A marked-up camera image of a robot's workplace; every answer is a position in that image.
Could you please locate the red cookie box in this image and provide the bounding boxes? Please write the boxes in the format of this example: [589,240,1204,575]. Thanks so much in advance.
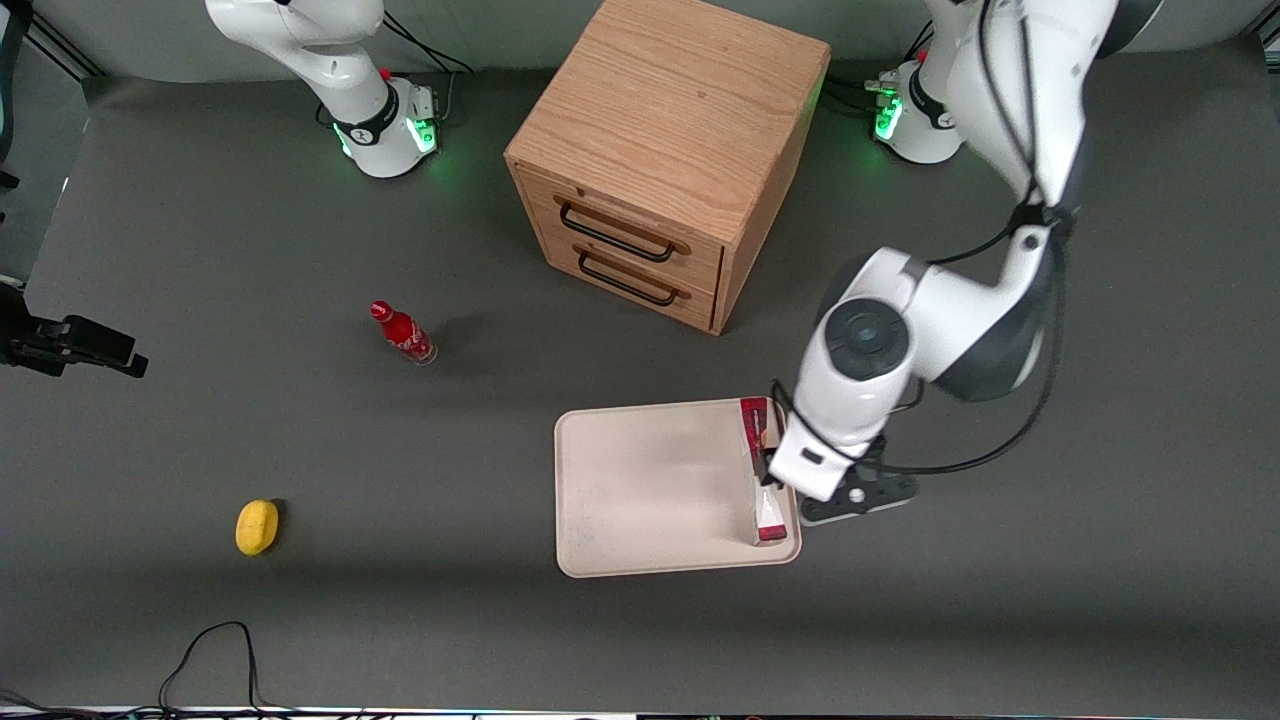
[739,396,793,547]

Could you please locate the beige plastic tray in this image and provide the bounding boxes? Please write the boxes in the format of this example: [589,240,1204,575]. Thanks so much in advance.
[553,397,803,580]

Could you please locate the wooden drawer cabinet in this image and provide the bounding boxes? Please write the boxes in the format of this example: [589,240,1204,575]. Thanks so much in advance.
[504,0,833,336]

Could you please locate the red soda bottle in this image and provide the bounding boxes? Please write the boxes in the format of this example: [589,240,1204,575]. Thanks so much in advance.
[369,300,439,367]

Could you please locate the yellow lemon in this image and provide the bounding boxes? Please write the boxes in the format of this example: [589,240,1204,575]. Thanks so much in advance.
[235,499,281,557]

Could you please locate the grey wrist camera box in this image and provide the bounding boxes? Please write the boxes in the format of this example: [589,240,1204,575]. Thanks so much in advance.
[798,440,919,528]

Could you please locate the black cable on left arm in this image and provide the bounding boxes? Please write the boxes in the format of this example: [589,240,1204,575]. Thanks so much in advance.
[768,0,1079,477]

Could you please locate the wooden drawer with black handle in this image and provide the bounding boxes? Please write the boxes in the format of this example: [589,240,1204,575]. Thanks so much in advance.
[530,225,718,331]
[520,168,725,293]

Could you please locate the black cables at left arm base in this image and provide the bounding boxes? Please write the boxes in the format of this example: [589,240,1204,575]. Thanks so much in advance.
[822,20,936,121]

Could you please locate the black cables at arm base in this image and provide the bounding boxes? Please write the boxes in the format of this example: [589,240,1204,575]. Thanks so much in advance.
[822,20,936,121]
[380,12,476,126]

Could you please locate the black cables at right arm base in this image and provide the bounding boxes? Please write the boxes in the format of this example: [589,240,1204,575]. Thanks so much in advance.
[380,12,476,126]

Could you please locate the black looped table cable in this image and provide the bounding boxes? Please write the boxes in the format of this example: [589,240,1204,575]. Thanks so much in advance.
[158,621,263,717]

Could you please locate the black frame strut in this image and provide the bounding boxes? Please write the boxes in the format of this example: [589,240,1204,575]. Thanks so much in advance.
[0,0,33,193]

